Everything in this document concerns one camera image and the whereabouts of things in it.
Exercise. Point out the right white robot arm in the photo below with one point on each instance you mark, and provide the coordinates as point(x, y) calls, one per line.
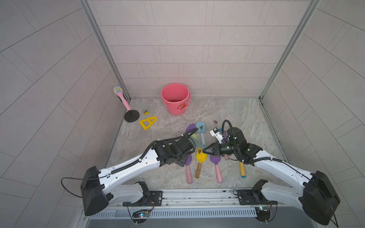
point(311, 192)

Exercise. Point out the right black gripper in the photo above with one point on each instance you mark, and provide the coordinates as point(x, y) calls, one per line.
point(216, 149)

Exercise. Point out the small yellow blue toy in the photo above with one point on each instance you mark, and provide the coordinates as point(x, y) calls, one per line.
point(146, 111)

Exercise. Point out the light blue trowel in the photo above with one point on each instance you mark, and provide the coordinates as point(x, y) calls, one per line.
point(202, 129)

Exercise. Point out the pink plastic bucket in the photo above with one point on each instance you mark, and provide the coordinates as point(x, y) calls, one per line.
point(177, 98)

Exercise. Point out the purple square shovel front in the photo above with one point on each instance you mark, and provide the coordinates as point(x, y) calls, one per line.
point(216, 160)

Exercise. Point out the purple square shovel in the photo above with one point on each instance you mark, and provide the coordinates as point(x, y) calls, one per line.
point(188, 171)
point(216, 160)

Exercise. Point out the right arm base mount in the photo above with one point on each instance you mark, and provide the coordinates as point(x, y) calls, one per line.
point(253, 196)

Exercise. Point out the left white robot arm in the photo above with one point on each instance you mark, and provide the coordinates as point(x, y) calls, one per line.
point(100, 188)

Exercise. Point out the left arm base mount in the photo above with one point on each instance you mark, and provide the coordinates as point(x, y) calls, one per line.
point(149, 198)

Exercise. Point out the purple round trowel pink handle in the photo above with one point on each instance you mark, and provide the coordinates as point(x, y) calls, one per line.
point(189, 128)

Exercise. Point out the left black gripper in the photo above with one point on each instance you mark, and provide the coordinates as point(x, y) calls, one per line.
point(182, 162)

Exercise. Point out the yellow shovel wooden handle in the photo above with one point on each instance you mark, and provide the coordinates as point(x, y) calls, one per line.
point(201, 157)

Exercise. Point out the yellow triangle stencil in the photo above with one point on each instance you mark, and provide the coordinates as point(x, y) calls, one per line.
point(147, 123)

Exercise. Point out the pink toy microphone on stand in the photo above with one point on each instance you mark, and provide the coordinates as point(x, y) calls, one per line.
point(131, 115)

